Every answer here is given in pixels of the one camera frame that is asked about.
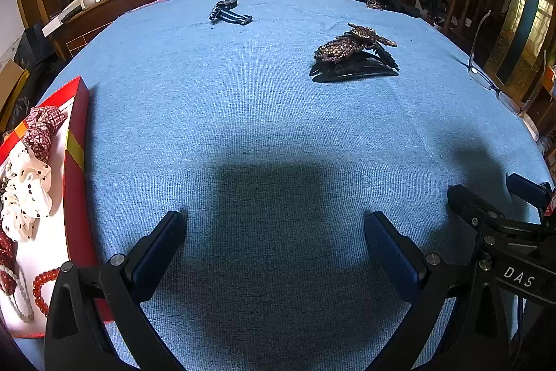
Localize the eyeglasses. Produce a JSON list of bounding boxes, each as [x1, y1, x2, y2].
[[452, 10, 548, 117]]

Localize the pale bead necklace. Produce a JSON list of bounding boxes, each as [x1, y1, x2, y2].
[[0, 262, 35, 323]]

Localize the black hair claw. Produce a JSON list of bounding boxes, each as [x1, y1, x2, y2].
[[309, 45, 399, 83]]

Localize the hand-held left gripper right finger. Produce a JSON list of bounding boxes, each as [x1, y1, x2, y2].
[[364, 211, 513, 371]]

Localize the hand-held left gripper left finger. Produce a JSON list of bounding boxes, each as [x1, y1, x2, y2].
[[44, 210, 187, 371]]

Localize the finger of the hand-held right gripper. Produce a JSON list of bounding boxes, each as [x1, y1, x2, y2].
[[506, 173, 556, 210], [448, 184, 508, 264]]

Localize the white flat box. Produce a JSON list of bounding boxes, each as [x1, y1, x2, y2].
[[42, 8, 88, 37]]

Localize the red tray box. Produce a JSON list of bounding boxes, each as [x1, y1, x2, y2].
[[0, 76, 107, 339]]

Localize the red checked scrunchie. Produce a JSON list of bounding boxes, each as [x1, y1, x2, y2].
[[23, 106, 67, 161]]

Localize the blue tablecloth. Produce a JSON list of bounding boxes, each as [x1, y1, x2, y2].
[[32, 0, 549, 371]]

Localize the white cherry print scrunchie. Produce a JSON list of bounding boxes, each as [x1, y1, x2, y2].
[[0, 143, 54, 242]]

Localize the brown rhinestone hair clip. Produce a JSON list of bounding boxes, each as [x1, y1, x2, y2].
[[313, 22, 398, 65]]

